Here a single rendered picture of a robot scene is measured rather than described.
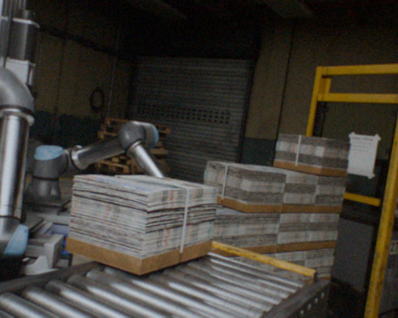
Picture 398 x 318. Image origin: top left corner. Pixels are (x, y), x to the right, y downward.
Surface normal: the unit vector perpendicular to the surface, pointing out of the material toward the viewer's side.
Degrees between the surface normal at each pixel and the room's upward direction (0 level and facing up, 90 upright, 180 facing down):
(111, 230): 90
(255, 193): 90
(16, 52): 90
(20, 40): 90
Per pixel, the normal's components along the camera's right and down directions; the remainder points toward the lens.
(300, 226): 0.62, 0.12
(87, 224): -0.52, -0.03
